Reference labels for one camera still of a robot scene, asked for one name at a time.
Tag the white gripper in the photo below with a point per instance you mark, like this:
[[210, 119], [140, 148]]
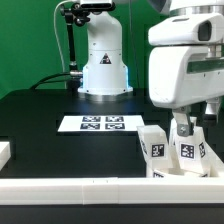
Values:
[[171, 86]]

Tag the white round stool seat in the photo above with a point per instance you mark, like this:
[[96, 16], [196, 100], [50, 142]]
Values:
[[172, 173]]

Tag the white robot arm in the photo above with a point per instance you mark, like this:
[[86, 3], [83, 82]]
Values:
[[105, 44]]

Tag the white marker sheet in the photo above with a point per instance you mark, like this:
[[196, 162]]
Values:
[[100, 123]]

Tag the white block at left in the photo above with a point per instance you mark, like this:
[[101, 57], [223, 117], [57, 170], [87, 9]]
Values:
[[5, 153]]

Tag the white right rail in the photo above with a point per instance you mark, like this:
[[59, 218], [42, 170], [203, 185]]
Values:
[[217, 166]]

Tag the white rail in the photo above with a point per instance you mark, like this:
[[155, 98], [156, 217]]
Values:
[[217, 166], [85, 191]]

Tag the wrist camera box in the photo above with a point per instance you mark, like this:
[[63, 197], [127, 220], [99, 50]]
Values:
[[185, 30]]

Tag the white front rail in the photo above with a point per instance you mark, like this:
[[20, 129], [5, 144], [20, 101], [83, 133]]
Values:
[[85, 191]]

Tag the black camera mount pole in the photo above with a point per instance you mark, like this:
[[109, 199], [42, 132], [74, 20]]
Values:
[[74, 15]]

